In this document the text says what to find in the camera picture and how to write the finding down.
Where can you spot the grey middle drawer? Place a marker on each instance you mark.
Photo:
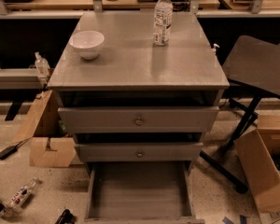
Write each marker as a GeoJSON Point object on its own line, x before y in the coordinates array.
{"type": "Point", "coordinates": [138, 151]}

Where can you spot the grey bottom drawer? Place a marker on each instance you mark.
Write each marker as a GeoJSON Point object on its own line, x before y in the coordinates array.
{"type": "Point", "coordinates": [149, 192]}

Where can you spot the black power adapter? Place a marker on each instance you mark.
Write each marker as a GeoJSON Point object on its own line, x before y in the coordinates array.
{"type": "Point", "coordinates": [10, 150]}

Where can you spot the open cardboard box right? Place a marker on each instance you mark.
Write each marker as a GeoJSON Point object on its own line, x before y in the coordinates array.
{"type": "Point", "coordinates": [255, 150]}

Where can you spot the plastic bottle on floor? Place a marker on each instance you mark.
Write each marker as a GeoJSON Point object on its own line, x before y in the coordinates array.
{"type": "Point", "coordinates": [20, 198]}

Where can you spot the clear plastic water bottle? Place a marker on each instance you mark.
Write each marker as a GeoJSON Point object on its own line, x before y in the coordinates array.
{"type": "Point", "coordinates": [163, 14]}

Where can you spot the black object bottom floor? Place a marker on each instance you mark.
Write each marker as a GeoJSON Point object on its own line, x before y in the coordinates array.
{"type": "Point", "coordinates": [65, 218]}

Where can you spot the grey top drawer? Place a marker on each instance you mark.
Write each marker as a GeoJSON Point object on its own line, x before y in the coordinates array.
{"type": "Point", "coordinates": [138, 119]}

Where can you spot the grey low shelf left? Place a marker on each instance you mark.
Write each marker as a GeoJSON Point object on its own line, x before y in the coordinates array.
{"type": "Point", "coordinates": [22, 79]}

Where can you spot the white ceramic bowl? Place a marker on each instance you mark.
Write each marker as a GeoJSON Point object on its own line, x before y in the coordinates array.
{"type": "Point", "coordinates": [87, 44]}

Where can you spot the cardboard box left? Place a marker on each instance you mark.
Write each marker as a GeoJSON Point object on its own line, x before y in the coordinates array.
{"type": "Point", "coordinates": [48, 147]}

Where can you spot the small clear bottle on shelf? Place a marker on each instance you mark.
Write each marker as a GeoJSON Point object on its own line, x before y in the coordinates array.
{"type": "Point", "coordinates": [41, 65]}

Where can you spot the grey drawer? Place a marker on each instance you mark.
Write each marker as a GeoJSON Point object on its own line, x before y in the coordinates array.
{"type": "Point", "coordinates": [149, 192]}
{"type": "Point", "coordinates": [138, 119]}
{"type": "Point", "coordinates": [138, 151]}

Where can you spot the black folding side table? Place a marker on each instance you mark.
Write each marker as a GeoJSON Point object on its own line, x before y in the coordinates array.
{"type": "Point", "coordinates": [255, 64]}

